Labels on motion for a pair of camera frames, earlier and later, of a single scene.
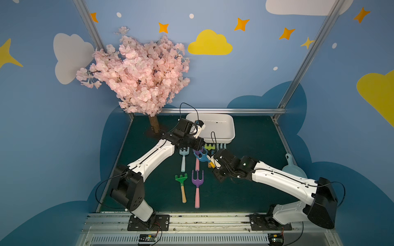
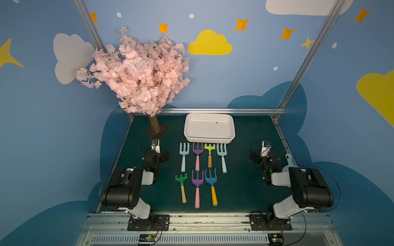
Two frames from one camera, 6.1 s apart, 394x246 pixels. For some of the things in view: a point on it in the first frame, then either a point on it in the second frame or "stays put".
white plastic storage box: (219, 127) stays put
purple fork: (197, 165) stays put
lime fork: (209, 147) stays put
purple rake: (197, 182) stays put
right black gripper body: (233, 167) → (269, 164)
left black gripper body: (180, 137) → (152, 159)
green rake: (182, 179) stays put
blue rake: (204, 157) → (212, 181)
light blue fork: (184, 152) stays put
